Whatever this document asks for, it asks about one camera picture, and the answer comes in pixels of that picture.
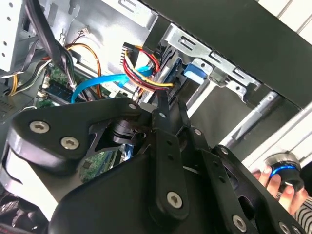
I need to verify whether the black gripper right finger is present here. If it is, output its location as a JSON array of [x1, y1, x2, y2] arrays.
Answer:
[[176, 96, 308, 234]]

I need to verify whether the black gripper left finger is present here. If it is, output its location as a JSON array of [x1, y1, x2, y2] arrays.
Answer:
[[0, 89, 191, 221]]

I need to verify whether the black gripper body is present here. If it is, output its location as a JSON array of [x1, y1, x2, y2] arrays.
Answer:
[[47, 153, 229, 234]]

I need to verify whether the round black blue-ringed tool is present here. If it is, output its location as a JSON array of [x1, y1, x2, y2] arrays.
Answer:
[[264, 152, 305, 193]]

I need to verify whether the red yellow disk power wire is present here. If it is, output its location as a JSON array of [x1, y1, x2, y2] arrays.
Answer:
[[119, 42, 175, 94]]

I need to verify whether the hard disk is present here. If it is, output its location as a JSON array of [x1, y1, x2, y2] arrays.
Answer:
[[146, 45, 208, 103]]

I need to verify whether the person's hand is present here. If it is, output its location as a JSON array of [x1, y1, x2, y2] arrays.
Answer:
[[253, 166, 309, 218]]

